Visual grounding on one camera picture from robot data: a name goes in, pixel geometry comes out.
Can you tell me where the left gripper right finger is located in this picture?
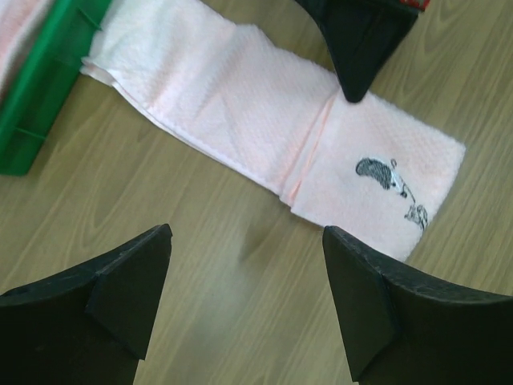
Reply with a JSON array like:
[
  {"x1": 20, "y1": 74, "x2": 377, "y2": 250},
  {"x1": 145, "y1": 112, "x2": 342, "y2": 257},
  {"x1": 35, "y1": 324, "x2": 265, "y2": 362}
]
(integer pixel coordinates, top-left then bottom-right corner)
[{"x1": 322, "y1": 226, "x2": 512, "y2": 384}]

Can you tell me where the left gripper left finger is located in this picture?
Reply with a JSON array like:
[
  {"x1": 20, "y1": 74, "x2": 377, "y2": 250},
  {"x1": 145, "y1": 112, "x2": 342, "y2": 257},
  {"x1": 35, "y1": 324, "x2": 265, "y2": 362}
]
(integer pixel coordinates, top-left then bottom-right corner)
[{"x1": 1, "y1": 224, "x2": 172, "y2": 384}]

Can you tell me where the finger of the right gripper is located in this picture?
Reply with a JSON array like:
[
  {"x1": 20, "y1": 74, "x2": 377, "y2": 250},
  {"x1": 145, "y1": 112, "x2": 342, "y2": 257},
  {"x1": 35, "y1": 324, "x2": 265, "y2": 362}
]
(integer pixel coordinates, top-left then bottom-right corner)
[{"x1": 297, "y1": 0, "x2": 419, "y2": 103}]

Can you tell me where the pink towel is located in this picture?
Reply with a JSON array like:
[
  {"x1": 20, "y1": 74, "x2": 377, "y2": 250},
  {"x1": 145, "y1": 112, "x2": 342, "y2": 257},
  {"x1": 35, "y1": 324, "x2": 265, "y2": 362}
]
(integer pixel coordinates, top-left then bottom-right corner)
[
  {"x1": 1, "y1": 0, "x2": 54, "y2": 98},
  {"x1": 82, "y1": 1, "x2": 465, "y2": 261}
]

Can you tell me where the green plastic tray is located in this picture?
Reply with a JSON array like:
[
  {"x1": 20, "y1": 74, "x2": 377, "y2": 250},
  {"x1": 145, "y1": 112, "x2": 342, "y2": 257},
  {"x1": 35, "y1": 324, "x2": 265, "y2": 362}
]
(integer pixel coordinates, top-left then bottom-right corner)
[{"x1": 1, "y1": 0, "x2": 111, "y2": 176}]

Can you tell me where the pink rolled towel in tray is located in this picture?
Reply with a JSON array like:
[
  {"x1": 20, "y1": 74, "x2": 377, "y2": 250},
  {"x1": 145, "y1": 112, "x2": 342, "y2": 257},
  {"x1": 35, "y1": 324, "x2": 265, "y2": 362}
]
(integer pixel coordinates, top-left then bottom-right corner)
[{"x1": 1, "y1": 0, "x2": 54, "y2": 98}]

